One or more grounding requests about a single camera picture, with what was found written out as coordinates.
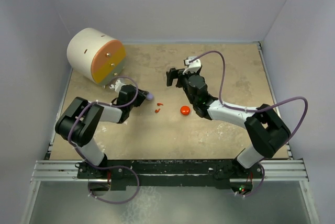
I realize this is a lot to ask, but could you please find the purple earbud charging case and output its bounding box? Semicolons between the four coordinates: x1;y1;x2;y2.
146;93;154;100

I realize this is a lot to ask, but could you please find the orange earbud charging case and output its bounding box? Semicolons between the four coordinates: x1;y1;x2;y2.
180;106;191;116

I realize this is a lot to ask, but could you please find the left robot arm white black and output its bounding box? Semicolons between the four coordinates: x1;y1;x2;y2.
55;85;153;178

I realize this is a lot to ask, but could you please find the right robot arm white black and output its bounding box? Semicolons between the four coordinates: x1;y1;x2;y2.
166;68;291;177

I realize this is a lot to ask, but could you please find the round white drawer cabinet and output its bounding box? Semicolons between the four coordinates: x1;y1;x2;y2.
66;28;126;86

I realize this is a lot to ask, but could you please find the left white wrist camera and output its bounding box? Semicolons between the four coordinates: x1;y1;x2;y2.
109;79;125;93

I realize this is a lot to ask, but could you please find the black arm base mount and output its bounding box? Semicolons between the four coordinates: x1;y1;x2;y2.
75;159;264;193

